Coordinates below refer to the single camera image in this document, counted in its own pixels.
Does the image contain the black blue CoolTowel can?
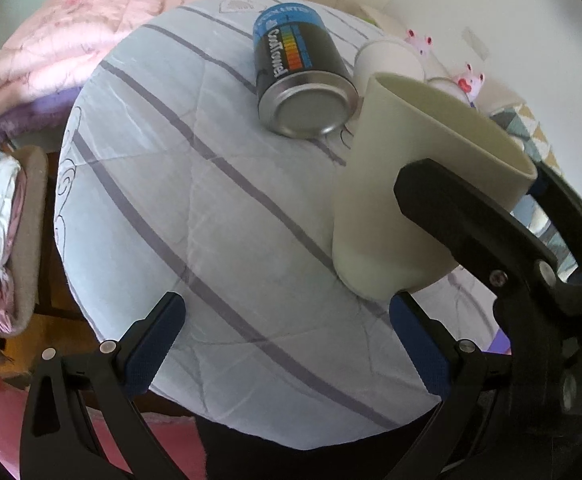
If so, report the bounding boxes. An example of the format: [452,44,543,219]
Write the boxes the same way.
[253,2,358,139]

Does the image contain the pale green plastic cup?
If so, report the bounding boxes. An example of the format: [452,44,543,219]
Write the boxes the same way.
[332,73,538,302]

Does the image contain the pink plush bunny right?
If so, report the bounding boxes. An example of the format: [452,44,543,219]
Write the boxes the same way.
[454,63,485,103]

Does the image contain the white paper cup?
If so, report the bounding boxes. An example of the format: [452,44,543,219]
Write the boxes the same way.
[353,37,425,96]

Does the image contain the striped white table cloth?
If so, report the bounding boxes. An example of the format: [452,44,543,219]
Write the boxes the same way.
[52,0,500,451]

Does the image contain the triangle pattern quilt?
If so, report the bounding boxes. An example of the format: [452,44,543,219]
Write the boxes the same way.
[490,104,562,176]

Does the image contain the pink floor mat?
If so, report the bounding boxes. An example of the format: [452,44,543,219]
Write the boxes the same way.
[0,376,206,479]

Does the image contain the brown chair with clothes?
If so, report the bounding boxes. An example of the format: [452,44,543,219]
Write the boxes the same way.
[0,146,48,364]

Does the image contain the clear glass pink label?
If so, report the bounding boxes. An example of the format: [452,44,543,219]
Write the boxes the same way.
[427,77,471,106]

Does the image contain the pink plush bunny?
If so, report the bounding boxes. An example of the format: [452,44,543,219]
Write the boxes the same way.
[405,29,432,58]
[454,63,485,103]

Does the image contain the pink plush bunny left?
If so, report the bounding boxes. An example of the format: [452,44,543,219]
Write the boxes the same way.
[405,29,432,58]

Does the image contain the folded pink quilt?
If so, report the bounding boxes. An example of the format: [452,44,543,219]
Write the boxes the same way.
[0,0,198,117]

